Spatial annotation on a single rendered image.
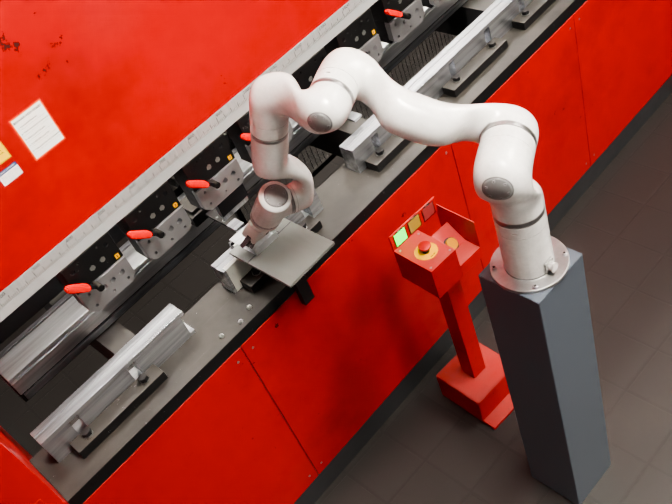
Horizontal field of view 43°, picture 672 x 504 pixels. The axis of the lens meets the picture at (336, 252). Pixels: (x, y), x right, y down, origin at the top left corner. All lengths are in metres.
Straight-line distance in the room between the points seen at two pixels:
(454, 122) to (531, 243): 0.35
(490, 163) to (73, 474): 1.33
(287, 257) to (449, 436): 1.03
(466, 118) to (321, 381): 1.20
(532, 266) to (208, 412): 1.01
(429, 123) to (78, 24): 0.79
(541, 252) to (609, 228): 1.56
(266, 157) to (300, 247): 0.43
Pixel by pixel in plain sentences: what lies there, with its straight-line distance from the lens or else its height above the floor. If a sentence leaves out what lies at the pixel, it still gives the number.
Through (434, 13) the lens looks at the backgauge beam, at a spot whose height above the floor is 0.95.
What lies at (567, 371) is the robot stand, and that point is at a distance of 2.31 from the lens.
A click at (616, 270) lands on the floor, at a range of 3.40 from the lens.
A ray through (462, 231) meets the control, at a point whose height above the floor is 0.74.
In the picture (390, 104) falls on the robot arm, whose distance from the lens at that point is 1.79.
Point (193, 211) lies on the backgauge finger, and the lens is 2.57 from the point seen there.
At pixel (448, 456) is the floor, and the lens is 3.00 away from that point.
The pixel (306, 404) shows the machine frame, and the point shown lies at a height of 0.42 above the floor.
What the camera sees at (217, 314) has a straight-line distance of 2.46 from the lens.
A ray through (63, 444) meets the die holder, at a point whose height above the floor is 0.91.
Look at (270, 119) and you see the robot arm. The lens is 1.90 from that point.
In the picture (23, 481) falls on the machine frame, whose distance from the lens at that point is 2.07.
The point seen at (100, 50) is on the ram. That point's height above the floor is 1.72.
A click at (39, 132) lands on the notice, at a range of 1.98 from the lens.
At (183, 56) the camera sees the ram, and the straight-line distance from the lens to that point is 2.13.
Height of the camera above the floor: 2.55
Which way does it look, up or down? 43 degrees down
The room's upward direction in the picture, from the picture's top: 23 degrees counter-clockwise
